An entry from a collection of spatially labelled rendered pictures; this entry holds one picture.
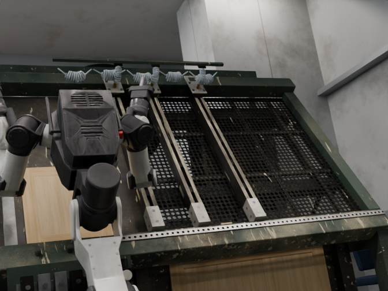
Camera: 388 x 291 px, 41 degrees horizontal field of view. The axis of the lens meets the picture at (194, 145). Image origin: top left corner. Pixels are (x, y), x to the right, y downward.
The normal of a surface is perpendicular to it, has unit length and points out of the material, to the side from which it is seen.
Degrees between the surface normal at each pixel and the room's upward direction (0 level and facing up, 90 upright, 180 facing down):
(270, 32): 90
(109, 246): 64
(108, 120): 82
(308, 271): 90
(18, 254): 58
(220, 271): 90
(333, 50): 90
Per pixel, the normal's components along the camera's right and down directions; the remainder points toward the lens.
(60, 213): 0.22, -0.76
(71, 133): 0.33, -0.43
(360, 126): -0.92, 0.03
